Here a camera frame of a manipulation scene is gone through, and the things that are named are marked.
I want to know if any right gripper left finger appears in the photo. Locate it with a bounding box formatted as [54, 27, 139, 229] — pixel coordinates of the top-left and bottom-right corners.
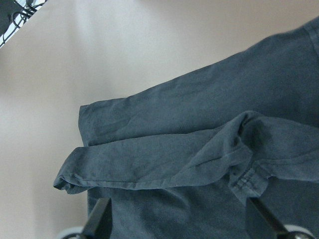
[81, 198, 112, 239]

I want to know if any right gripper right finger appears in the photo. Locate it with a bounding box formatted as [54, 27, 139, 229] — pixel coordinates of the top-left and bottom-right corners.
[245, 197, 289, 239]

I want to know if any black printed t-shirt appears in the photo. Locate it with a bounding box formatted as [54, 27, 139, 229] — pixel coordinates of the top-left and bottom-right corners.
[53, 18, 319, 239]

